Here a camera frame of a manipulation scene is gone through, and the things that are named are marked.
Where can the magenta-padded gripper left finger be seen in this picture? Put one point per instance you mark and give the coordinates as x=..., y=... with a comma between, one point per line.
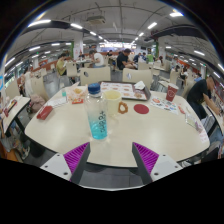
x=75, y=157

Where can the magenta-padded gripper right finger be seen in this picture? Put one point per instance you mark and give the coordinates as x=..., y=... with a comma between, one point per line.
x=147, y=157

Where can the clear bottle with blue cap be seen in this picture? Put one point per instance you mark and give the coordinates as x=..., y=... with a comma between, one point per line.
x=96, y=115

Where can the flat round red coaster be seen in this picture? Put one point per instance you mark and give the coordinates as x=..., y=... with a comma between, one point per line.
x=141, y=109

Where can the small red box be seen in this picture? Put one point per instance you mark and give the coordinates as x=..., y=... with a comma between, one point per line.
x=44, y=112

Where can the colourful printed sticker sheet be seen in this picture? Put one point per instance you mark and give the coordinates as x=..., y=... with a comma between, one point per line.
x=163, y=105

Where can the clear plastic bag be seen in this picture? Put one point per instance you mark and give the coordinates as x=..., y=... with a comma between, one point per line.
x=193, y=122

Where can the white paper leaflet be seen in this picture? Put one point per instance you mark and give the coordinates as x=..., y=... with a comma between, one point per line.
x=57, y=102

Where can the pink table sticker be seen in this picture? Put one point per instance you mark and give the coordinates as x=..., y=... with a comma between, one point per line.
x=203, y=136

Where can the food wrapper with leftovers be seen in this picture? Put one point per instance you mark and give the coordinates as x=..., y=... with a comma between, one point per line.
x=77, y=94

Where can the small teal sanitizer bottle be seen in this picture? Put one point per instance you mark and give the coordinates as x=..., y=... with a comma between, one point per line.
x=64, y=93

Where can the red paper cup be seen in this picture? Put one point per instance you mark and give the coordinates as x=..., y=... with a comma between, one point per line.
x=171, y=93

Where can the dark food tray with liner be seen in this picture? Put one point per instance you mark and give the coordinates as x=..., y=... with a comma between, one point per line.
x=121, y=90

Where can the crumpled white napkin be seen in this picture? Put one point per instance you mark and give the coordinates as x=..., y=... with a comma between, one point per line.
x=139, y=85

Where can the person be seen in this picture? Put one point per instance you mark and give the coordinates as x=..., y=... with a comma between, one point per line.
x=122, y=61
x=198, y=96
x=98, y=60
x=60, y=66

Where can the beige chair with round hole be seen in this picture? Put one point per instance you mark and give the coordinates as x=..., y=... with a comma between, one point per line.
x=140, y=76
x=96, y=75

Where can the ceiling air conditioner unit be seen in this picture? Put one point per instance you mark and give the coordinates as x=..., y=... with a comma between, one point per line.
x=96, y=19

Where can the group of ceiling lights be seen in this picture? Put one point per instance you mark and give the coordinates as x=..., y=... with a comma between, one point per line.
x=176, y=14

